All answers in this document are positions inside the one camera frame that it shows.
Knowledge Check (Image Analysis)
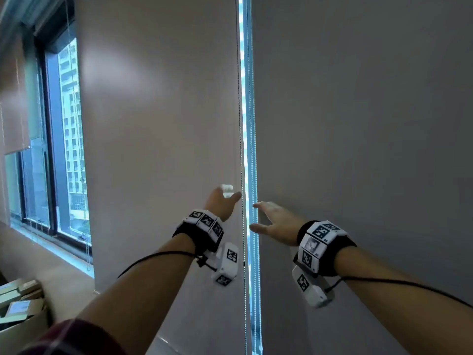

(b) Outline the person's left hand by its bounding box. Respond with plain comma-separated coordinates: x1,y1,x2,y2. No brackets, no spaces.
204,185,242,222

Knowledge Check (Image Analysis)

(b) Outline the person's right hand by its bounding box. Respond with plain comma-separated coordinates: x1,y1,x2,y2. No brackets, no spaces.
249,201,307,247

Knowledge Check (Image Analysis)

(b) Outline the person's left forearm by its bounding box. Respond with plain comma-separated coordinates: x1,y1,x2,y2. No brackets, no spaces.
76,233,196,355

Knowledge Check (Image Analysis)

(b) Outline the person's right forearm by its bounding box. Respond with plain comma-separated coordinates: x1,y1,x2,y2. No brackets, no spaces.
334,246,473,355

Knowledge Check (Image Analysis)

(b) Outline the left wrist marker band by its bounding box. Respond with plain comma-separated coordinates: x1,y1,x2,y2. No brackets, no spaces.
172,209,225,256

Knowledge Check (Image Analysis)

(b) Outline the wrist marker band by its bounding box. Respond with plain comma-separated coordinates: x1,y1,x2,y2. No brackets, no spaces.
294,220,357,278
172,209,225,256

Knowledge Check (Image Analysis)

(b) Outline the right wrist marker band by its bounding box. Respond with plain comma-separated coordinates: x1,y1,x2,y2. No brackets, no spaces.
294,220,357,278

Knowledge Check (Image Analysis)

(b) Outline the narrow grey roller blind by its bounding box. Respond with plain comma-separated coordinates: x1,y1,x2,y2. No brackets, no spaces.
74,0,247,355

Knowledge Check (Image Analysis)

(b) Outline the wide grey roller blind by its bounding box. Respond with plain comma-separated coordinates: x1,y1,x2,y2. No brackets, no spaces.
251,0,473,355

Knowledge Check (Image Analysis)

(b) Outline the high-rise building outside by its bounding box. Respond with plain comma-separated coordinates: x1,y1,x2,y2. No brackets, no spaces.
57,38,91,242

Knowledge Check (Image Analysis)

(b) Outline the white window sill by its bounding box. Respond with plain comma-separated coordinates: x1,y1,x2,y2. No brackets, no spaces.
10,221,95,279

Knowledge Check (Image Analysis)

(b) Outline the dark red sleeve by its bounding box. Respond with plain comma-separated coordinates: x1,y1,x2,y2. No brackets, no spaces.
18,319,127,355

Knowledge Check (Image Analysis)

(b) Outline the flat cardboard box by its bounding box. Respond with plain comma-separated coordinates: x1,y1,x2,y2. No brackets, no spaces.
0,279,43,304

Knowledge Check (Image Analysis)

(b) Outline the half-raised beige roller blind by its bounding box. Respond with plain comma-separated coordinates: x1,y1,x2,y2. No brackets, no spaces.
0,31,32,156

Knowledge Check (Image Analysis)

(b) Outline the white-label flat box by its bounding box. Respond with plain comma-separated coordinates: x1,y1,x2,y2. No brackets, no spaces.
3,299,46,322

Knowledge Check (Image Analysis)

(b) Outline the large open cardboard box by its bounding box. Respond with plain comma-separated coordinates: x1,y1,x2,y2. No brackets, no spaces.
0,299,51,355

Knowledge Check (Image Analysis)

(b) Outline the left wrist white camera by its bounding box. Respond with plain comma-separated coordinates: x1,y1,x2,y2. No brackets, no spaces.
211,242,240,287

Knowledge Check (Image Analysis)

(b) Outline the wrist white camera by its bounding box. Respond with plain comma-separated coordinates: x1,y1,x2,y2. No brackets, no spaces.
291,265,334,309
211,242,240,287

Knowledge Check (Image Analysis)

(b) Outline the white bead chain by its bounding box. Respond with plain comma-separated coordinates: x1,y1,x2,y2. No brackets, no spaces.
236,0,248,355
246,0,262,355

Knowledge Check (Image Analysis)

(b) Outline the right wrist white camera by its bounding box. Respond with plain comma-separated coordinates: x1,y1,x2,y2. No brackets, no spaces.
291,265,334,309

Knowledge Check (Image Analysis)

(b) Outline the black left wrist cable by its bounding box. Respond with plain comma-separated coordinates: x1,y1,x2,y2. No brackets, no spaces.
117,250,217,280

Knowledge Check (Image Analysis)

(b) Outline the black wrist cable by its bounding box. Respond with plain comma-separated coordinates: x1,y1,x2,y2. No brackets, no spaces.
117,250,217,280
324,276,473,309

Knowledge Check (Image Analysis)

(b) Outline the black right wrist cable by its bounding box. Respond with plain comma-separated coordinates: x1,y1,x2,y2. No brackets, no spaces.
324,276,473,309

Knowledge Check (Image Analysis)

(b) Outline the dark window frame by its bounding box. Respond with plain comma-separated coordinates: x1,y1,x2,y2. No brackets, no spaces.
18,18,93,257

